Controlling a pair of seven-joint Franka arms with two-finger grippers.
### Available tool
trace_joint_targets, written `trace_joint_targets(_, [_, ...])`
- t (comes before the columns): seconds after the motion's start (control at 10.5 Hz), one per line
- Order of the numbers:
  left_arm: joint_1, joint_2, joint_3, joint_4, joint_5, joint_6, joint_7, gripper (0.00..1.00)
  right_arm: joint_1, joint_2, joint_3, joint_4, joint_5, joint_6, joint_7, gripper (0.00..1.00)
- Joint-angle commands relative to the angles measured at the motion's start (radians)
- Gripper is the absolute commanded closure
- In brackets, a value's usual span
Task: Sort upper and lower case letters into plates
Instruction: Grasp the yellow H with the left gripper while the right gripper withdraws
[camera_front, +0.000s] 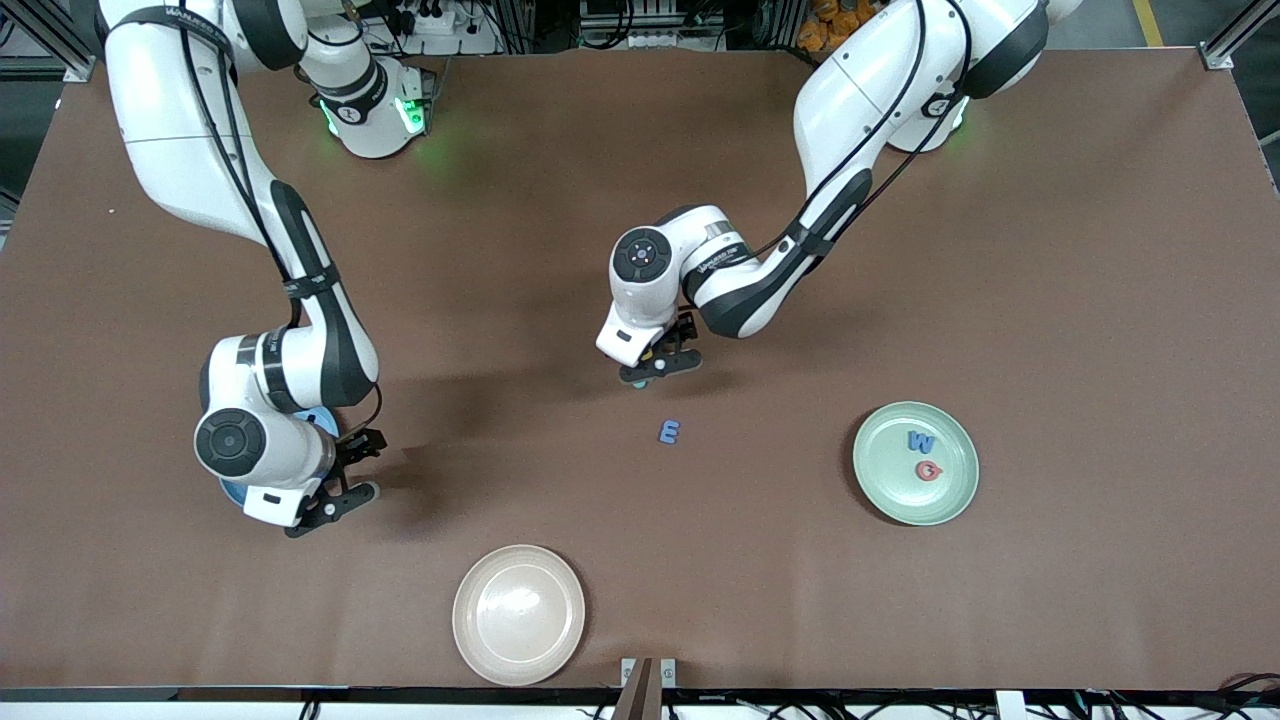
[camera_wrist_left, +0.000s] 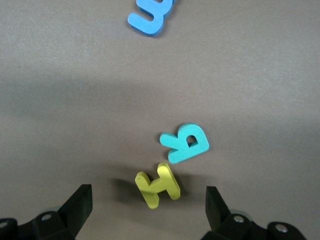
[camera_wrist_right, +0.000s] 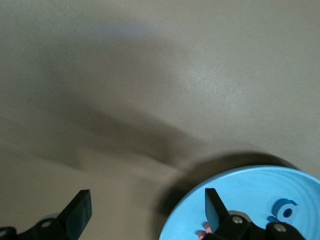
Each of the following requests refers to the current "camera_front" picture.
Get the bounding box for blue plate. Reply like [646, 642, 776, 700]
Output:
[218, 405, 342, 508]

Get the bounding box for black equipment rack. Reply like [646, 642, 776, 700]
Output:
[578, 0, 726, 53]

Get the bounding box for metal table edge bracket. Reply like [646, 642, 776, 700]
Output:
[620, 657, 678, 720]

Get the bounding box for white power strip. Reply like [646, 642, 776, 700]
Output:
[385, 5, 486, 39]

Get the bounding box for beige plate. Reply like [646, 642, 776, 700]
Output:
[452, 544, 587, 687]

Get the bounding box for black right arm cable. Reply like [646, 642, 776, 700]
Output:
[175, 10, 384, 436]

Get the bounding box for green plate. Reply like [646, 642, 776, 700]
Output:
[852, 401, 981, 527]

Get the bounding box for black cable bundle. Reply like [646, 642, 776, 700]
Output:
[1215, 672, 1280, 720]

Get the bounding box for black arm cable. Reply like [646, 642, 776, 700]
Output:
[685, 0, 976, 336]
[175, 10, 384, 436]

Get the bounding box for pile of orange items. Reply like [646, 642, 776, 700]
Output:
[797, 0, 871, 53]

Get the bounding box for aluminium frame post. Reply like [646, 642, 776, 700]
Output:
[1203, 0, 1280, 71]
[0, 0, 101, 83]

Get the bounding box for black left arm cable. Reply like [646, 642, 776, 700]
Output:
[685, 0, 976, 336]

